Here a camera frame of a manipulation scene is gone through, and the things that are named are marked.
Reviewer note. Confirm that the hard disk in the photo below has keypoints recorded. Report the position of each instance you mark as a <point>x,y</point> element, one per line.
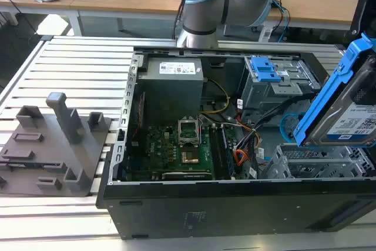
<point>346,110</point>

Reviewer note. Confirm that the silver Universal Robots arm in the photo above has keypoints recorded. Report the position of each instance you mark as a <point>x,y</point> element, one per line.
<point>202,13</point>

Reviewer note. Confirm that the empty blue disk carrier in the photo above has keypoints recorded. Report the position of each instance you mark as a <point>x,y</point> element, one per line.
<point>265,68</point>

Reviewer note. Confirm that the grey metal disk bay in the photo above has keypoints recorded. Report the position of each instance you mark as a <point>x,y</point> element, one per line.
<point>308,168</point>

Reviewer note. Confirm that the grey metal drive cage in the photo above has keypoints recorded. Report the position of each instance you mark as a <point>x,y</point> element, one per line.
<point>255,95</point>

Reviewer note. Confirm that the black RAM stick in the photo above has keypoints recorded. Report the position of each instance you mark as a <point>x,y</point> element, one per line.
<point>227,157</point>
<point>216,154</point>

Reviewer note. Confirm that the grey power supply unit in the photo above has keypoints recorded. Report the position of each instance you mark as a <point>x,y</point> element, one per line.
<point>170,92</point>

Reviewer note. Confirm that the CPU socket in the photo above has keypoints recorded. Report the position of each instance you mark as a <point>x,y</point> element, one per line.
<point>190,157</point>

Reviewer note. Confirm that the black graphics card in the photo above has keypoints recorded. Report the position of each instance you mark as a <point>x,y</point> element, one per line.
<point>188,175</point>

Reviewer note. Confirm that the green motherboard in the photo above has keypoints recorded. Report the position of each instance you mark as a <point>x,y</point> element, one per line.
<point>161,151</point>

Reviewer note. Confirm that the black open PC case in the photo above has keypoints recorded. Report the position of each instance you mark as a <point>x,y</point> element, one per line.
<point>205,212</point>

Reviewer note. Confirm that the grey parts rack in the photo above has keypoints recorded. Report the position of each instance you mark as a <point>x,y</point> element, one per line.
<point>73,157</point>

